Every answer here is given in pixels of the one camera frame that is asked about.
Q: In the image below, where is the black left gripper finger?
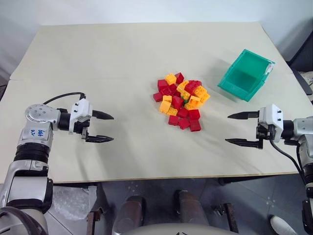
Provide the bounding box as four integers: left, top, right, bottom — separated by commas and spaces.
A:
92, 110, 115, 120
86, 135, 115, 143

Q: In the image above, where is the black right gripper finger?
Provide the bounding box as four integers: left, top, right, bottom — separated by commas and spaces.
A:
224, 138, 259, 149
227, 110, 261, 121

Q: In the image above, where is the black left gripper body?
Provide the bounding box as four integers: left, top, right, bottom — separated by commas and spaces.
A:
73, 120, 91, 142

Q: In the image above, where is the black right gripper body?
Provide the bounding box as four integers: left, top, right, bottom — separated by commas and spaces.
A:
255, 121, 276, 149

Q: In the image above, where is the green plastic bin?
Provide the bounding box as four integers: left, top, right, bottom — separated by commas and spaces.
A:
217, 48, 277, 102

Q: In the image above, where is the clear bubble wrap bag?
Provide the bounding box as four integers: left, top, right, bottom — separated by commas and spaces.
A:
52, 184, 97, 221

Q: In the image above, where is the rusty metal bar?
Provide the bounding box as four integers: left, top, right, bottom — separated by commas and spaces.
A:
86, 206, 104, 235
223, 203, 239, 234

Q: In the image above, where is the dark rounded shape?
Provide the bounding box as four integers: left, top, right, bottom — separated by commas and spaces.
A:
113, 194, 145, 234
174, 189, 210, 228

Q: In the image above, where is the white shoe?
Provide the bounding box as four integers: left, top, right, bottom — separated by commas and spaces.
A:
269, 214, 298, 235

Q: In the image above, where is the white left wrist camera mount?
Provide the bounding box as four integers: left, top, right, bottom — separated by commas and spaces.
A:
68, 98, 93, 135

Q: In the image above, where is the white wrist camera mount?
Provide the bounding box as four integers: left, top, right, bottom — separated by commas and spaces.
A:
68, 98, 93, 135
258, 103, 285, 143

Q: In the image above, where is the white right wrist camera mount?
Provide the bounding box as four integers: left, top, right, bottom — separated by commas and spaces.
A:
258, 103, 285, 143

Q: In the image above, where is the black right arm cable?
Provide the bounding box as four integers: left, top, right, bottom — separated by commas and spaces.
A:
269, 140, 307, 188

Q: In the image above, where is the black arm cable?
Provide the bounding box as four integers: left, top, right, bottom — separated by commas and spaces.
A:
269, 140, 307, 188
43, 92, 88, 105

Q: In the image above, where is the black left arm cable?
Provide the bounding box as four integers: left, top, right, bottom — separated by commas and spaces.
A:
43, 92, 88, 105

